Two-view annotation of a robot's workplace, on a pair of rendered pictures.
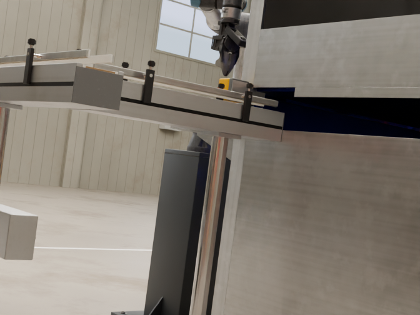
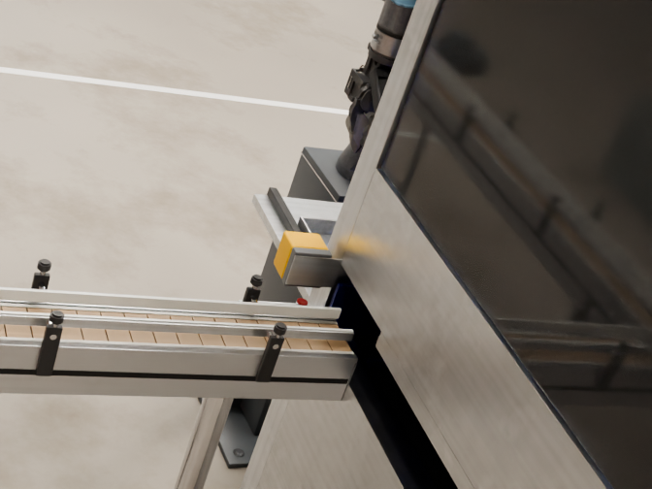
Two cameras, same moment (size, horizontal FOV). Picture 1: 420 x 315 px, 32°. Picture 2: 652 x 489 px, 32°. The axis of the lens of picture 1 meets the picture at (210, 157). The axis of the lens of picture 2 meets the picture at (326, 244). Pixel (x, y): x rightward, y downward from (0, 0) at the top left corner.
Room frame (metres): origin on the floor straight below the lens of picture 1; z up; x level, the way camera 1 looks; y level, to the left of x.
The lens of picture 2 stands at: (0.65, -0.35, 1.98)
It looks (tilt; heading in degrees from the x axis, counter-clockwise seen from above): 28 degrees down; 9
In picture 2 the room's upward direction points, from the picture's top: 20 degrees clockwise
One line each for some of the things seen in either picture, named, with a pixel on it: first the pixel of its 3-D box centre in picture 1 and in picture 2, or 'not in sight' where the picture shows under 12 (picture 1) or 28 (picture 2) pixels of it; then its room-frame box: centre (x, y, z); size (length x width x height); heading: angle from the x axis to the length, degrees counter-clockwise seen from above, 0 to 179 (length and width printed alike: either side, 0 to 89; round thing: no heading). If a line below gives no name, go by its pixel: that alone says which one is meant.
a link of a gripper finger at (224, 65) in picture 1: (220, 63); (352, 127); (2.73, 0.01, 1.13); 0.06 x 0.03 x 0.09; 39
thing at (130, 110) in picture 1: (185, 100); (153, 333); (2.11, 0.09, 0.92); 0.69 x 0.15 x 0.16; 128
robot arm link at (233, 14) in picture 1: (230, 15); (389, 43); (2.74, -0.01, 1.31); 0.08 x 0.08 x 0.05
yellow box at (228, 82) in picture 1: (232, 90); (302, 258); (2.40, -0.05, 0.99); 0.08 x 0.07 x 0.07; 38
